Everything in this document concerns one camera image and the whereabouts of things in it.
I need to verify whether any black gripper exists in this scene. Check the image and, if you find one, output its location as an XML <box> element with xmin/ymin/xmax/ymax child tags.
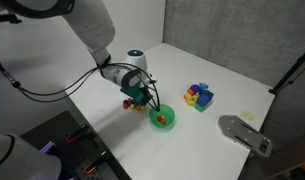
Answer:
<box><xmin>139</xmin><ymin>85</ymin><xmax>162</xmax><ymax>113</ymax></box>

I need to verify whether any white robot base link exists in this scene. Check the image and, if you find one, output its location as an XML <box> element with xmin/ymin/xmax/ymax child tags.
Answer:
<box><xmin>0</xmin><ymin>129</ymin><xmax>62</xmax><ymax>180</ymax></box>

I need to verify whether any green plastic bowl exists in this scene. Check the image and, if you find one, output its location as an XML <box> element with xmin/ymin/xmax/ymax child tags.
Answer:
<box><xmin>148</xmin><ymin>103</ymin><xmax>176</xmax><ymax>130</ymax></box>

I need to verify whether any yellow plastic toy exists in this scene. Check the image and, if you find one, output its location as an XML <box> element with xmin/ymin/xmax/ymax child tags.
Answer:
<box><xmin>183</xmin><ymin>92</ymin><xmax>199</xmax><ymax>108</ymax></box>

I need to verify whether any purple toy ball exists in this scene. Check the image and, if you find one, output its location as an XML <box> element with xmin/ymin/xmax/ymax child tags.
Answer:
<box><xmin>189</xmin><ymin>84</ymin><xmax>203</xmax><ymax>95</ymax></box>

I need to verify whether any green toy box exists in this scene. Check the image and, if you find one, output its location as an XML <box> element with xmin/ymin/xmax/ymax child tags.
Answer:
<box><xmin>193</xmin><ymin>99</ymin><xmax>214</xmax><ymax>113</ymax></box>

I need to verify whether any blue toy box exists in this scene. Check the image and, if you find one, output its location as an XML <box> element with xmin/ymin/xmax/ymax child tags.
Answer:
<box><xmin>195</xmin><ymin>89</ymin><xmax>215</xmax><ymax>108</ymax></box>

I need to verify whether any light blue plastic toy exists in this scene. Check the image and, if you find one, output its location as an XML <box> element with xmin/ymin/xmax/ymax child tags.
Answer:
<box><xmin>198</xmin><ymin>82</ymin><xmax>210</xmax><ymax>92</ymax></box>

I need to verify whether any black orange bar clamp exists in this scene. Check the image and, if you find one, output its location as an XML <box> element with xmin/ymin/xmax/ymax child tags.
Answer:
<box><xmin>65</xmin><ymin>123</ymin><xmax>91</xmax><ymax>144</ymax></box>
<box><xmin>83</xmin><ymin>150</ymin><xmax>110</xmax><ymax>176</ymax></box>

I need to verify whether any yellow sticky note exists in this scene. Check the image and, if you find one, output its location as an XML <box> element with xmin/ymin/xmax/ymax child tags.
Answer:
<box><xmin>240</xmin><ymin>110</ymin><xmax>257</xmax><ymax>122</ymax></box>

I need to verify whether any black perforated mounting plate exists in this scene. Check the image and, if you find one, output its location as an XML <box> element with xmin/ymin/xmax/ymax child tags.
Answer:
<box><xmin>20</xmin><ymin>110</ymin><xmax>132</xmax><ymax>180</ymax></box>

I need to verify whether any black tripod pole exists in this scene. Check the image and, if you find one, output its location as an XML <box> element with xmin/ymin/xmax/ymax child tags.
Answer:
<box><xmin>268</xmin><ymin>44</ymin><xmax>305</xmax><ymax>95</ymax></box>

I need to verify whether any thin black cable loop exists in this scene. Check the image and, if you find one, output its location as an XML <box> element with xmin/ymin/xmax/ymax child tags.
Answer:
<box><xmin>106</xmin><ymin>62</ymin><xmax>161</xmax><ymax>112</ymax></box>

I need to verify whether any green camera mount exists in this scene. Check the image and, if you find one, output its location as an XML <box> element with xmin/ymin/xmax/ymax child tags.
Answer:
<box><xmin>119</xmin><ymin>86</ymin><xmax>143</xmax><ymax>100</ymax></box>

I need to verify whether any grey metal bracket plate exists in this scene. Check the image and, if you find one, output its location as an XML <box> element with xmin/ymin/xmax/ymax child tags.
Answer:
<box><xmin>217</xmin><ymin>114</ymin><xmax>274</xmax><ymax>159</ymax></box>

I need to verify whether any thick black cable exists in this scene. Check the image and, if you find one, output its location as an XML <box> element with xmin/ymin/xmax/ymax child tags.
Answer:
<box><xmin>0</xmin><ymin>31</ymin><xmax>105</xmax><ymax>104</ymax></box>

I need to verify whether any black overhead bracket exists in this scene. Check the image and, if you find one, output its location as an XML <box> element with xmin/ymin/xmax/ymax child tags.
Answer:
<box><xmin>0</xmin><ymin>12</ymin><xmax>23</xmax><ymax>25</ymax></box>

